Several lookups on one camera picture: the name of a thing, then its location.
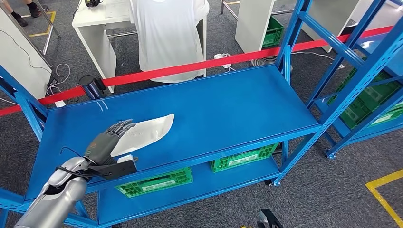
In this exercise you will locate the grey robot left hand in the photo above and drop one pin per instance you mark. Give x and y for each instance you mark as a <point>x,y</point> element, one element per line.
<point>100,148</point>

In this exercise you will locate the white curved panel part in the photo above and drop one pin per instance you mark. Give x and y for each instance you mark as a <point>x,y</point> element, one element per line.
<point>148,132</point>

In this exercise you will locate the blue metal shelf rack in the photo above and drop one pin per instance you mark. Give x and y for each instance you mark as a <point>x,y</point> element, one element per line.
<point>333,40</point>
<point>204,110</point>

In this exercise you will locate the white power adapter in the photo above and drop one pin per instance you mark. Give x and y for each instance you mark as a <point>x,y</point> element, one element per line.
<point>59,104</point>

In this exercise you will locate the green plastic crate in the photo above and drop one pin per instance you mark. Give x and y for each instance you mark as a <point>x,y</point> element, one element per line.
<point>273,33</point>
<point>242,159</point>
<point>390,114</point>
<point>371,97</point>
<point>157,184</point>

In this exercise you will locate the red barrier belt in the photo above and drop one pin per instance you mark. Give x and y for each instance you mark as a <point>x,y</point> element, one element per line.
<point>189,67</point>

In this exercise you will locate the white partition board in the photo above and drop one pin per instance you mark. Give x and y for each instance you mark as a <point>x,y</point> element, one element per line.
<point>19,56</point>

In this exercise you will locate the person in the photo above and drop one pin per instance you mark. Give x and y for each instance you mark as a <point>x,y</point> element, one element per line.
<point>167,37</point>
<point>37,11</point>

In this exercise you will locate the white desk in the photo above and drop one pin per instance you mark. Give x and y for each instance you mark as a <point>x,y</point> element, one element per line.
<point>91,19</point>

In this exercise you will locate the white power strip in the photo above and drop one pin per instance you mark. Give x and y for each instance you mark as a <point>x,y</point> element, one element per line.
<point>224,64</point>

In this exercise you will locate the black ribbed round base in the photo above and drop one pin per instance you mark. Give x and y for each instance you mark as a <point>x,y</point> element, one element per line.
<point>264,61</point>

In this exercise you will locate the white cabinet panel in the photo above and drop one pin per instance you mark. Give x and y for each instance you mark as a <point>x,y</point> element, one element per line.
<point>252,22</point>

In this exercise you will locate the white desk panel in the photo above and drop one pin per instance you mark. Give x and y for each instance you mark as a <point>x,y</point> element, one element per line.
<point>333,12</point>

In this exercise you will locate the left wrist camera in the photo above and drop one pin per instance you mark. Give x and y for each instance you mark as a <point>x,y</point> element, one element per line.
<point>116,171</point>

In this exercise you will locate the black chrome stanchion post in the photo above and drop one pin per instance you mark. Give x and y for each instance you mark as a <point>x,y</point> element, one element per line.
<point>91,88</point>

